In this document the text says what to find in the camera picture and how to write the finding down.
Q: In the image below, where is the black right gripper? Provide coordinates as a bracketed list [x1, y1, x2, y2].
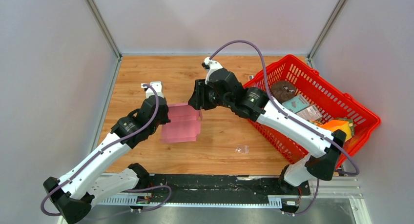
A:
[188, 79, 233, 110]

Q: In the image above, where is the pink paper box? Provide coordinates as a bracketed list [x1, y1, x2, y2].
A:
[160, 103, 203, 143]

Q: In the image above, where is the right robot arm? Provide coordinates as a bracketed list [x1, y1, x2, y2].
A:
[188, 68, 347, 194]

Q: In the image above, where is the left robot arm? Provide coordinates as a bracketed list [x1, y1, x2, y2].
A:
[41, 92, 170, 224]

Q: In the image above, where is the teal small box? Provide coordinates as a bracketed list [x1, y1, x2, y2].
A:
[282, 94, 310, 113]

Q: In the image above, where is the pink white small box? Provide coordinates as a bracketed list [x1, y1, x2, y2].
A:
[296, 105, 322, 121]

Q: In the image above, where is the small clear plastic bag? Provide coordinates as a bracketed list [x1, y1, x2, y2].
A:
[235, 145, 249, 154]

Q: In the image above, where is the brown round cookie pack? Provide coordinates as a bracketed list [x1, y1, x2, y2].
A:
[270, 81, 297, 103]

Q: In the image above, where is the red plastic basket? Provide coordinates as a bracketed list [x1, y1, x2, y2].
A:
[243, 55, 381, 164]

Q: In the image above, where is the orange yellow sponge pack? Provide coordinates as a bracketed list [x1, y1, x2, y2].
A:
[320, 118, 355, 141]

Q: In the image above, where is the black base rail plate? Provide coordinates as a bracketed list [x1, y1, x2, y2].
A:
[138, 174, 311, 204]

